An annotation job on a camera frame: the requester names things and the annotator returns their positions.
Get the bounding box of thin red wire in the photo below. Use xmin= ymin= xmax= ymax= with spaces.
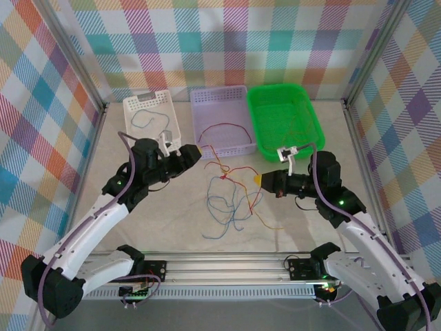
xmin=203 ymin=161 xmax=265 ymax=217
xmin=196 ymin=123 xmax=252 ymax=146

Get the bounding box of thin blue wire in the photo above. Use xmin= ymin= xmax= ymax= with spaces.
xmin=209 ymin=181 xmax=250 ymax=234
xmin=131 ymin=108 xmax=171 ymax=131
xmin=201 ymin=174 xmax=231 ymax=241

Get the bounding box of purple perforated plastic basket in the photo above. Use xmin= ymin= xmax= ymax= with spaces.
xmin=189 ymin=85 xmax=258 ymax=161

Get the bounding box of green plastic mesh basket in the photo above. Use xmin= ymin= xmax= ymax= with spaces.
xmin=246 ymin=83 xmax=327 ymax=163

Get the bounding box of white perforated plastic basket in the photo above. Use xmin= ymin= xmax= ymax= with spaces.
xmin=123 ymin=89 xmax=183 ymax=156

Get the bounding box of small controller circuit board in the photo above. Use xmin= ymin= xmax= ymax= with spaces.
xmin=315 ymin=281 xmax=342 ymax=294
xmin=119 ymin=281 xmax=153 ymax=300

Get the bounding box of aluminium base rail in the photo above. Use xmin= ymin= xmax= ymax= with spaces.
xmin=82 ymin=251 xmax=413 ymax=286

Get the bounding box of grey slotted cable duct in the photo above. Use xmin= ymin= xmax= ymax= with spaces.
xmin=82 ymin=288 xmax=317 ymax=301

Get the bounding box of aluminium frame post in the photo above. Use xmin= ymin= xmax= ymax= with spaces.
xmin=38 ymin=0 xmax=107 ymax=108
xmin=343 ymin=0 xmax=413 ymax=104

